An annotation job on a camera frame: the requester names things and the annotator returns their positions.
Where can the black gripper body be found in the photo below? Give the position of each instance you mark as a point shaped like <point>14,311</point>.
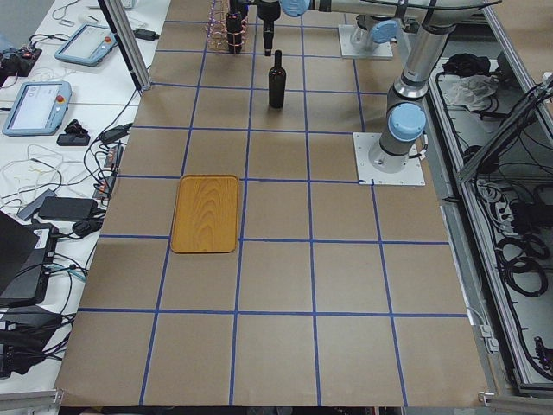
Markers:
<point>268,14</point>

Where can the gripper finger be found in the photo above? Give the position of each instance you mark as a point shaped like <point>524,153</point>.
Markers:
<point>268,44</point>

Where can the dark wine bottle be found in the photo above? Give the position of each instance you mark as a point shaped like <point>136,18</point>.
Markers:
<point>277,82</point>
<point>234,22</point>

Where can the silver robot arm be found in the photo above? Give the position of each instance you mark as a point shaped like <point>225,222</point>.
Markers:
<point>437,18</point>
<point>405,117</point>

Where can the wooden tray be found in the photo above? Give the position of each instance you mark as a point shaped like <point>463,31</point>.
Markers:
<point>206,215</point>

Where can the teach pendant far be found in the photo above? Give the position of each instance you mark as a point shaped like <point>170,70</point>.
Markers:
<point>87,46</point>

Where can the teach pendant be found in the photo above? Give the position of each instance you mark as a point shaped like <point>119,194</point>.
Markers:
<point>87,46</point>
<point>39,109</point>

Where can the teach pendant near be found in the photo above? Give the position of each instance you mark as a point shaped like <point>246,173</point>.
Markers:
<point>39,109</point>

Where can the black power adapter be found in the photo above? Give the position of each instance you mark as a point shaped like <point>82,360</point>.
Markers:
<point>67,208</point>

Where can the black laptop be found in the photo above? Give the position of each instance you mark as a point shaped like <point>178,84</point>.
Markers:
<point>26,251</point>

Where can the copper wire wine basket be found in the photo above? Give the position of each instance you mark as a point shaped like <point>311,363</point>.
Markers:
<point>216,29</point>

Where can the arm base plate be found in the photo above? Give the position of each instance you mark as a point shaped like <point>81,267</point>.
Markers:
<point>373,43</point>
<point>375,167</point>

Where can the aluminium frame post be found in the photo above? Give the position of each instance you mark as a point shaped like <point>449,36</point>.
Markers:
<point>119,24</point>

